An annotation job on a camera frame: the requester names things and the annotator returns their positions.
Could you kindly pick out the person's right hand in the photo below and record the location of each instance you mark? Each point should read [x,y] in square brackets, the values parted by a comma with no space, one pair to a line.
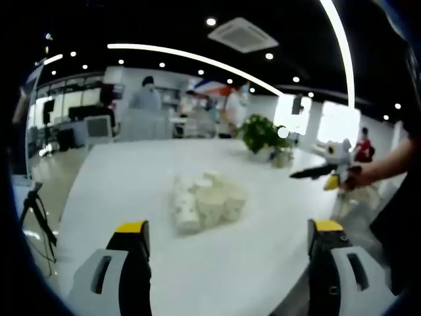
[354,177]

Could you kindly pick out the ceiling air conditioner vent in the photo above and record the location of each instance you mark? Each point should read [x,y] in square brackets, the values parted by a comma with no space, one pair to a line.
[242,35]

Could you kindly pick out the white box appliance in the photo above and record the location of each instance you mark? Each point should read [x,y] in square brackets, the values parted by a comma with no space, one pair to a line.
[98,128]

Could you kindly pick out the person's dark clothing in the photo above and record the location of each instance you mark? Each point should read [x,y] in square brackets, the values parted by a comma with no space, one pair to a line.
[404,214]

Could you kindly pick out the long ceiling strip light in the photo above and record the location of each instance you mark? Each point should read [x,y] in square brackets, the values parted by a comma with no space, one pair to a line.
[343,49]
[197,59]

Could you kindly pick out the black tripod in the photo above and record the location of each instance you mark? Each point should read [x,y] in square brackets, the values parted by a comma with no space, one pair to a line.
[36,214]

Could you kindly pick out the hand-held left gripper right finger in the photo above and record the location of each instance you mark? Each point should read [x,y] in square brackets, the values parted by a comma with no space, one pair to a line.
[342,289]

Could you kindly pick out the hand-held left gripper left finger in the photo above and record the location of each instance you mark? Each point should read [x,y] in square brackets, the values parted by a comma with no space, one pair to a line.
[108,289]

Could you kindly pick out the round ceiling spotlights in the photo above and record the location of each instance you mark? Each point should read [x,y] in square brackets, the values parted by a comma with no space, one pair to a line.
[210,21]

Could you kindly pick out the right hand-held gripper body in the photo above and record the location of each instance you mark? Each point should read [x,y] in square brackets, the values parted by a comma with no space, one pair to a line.
[338,156]

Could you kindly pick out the white table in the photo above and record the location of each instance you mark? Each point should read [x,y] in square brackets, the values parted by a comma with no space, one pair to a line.
[230,263]

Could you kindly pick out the small white pot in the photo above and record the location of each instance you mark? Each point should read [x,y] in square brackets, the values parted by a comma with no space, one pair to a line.
[283,159]

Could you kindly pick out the pale translucent object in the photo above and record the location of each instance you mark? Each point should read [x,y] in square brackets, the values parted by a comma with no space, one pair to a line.
[361,204]

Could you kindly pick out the green potted plant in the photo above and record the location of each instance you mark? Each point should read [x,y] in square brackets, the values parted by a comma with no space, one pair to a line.
[261,133]

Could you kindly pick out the black speaker on stand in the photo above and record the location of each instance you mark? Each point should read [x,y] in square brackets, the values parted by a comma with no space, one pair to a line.
[48,110]

